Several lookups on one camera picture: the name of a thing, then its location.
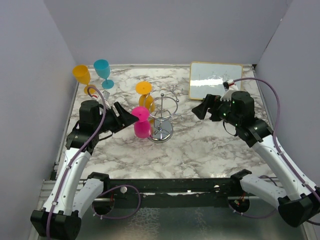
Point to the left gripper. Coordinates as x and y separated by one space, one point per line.
124 119

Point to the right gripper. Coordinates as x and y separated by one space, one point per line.
213 101

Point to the pink wine glass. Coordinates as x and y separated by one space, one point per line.
142 128

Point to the blue wine glass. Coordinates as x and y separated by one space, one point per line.
103 70

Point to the yellow wine glass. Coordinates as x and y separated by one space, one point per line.
144 88
82 75

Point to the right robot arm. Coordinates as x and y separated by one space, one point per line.
298 199

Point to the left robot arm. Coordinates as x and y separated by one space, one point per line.
61 215

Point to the chrome wine glass rack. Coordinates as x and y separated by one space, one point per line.
162 126

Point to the yellow framed whiteboard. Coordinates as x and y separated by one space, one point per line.
208 78

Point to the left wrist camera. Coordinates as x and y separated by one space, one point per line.
103 99

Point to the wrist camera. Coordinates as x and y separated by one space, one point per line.
103 99
230 88

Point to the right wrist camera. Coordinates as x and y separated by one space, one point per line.
230 88

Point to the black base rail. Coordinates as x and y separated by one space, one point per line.
166 192

